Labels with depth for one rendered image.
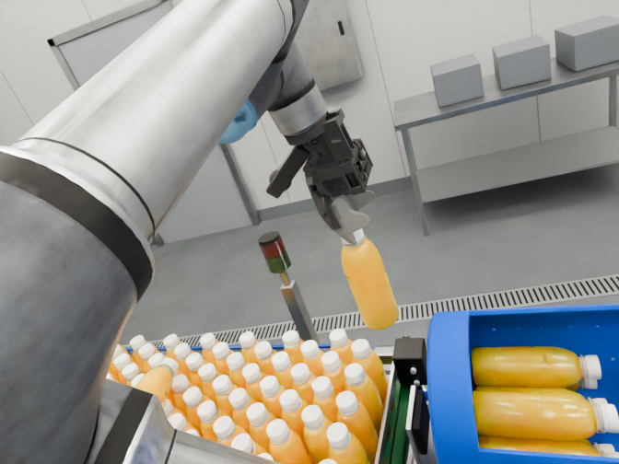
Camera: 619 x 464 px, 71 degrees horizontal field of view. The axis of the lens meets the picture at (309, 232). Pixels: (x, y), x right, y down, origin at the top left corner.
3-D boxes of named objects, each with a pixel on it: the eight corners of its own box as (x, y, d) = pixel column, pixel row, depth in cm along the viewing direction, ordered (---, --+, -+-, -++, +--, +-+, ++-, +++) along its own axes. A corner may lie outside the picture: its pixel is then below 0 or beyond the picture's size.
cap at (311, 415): (299, 417, 85) (297, 411, 84) (317, 406, 86) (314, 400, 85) (309, 430, 81) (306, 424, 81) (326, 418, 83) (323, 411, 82)
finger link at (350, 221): (378, 249, 67) (356, 197, 63) (344, 255, 70) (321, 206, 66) (382, 237, 69) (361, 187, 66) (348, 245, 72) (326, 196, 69)
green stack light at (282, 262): (286, 272, 118) (281, 257, 116) (266, 274, 121) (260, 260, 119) (294, 259, 123) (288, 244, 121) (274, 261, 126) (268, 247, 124)
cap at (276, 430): (286, 439, 81) (284, 433, 80) (267, 443, 82) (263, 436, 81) (288, 422, 85) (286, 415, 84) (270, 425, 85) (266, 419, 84)
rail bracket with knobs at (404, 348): (429, 396, 101) (421, 365, 97) (399, 395, 104) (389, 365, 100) (432, 364, 109) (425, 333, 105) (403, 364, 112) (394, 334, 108)
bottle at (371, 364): (361, 415, 103) (340, 358, 95) (372, 391, 108) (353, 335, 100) (390, 423, 99) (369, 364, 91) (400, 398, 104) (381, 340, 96)
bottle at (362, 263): (385, 302, 85) (356, 220, 77) (408, 317, 79) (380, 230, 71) (356, 321, 83) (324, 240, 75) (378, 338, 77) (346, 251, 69)
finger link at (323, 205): (338, 233, 66) (314, 182, 63) (329, 235, 67) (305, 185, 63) (346, 217, 70) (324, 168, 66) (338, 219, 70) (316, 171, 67)
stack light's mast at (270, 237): (294, 290, 121) (274, 241, 114) (274, 291, 123) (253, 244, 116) (300, 276, 126) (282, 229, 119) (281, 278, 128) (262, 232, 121)
